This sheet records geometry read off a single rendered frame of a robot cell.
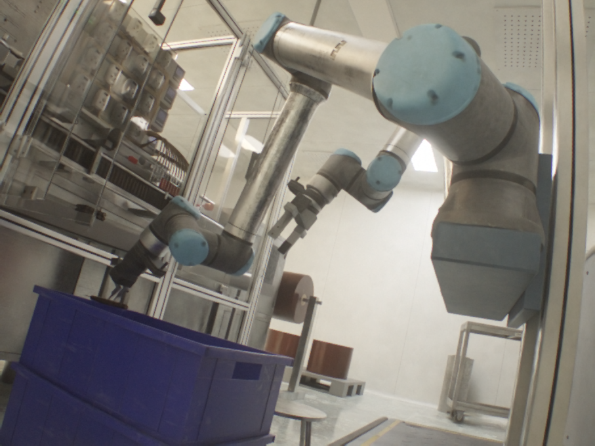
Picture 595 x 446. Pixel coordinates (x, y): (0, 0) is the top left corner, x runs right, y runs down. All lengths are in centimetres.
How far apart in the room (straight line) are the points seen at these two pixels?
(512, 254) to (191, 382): 62
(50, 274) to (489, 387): 474
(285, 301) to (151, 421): 260
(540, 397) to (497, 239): 29
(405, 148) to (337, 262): 484
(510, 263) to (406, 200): 541
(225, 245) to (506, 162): 73
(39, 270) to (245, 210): 98
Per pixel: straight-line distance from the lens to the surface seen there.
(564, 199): 89
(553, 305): 84
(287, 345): 494
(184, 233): 112
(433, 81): 62
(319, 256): 614
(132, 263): 129
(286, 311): 351
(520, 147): 77
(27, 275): 186
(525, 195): 75
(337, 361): 477
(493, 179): 73
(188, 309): 258
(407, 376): 564
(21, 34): 210
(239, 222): 119
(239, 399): 106
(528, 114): 82
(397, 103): 63
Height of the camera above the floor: 49
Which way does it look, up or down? 16 degrees up
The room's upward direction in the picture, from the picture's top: 14 degrees clockwise
